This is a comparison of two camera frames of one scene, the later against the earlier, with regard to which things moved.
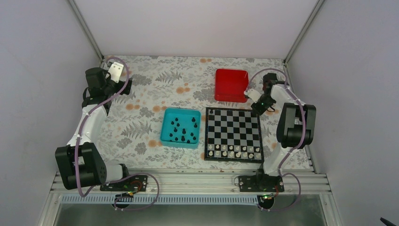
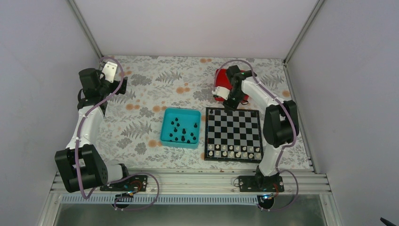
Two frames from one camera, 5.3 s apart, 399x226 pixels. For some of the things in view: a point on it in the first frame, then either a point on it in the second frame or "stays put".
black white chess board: (232, 135) stays put
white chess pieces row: (232, 151) stays put
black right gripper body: (267, 101) -> (238, 95)
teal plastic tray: (180, 127) stays put
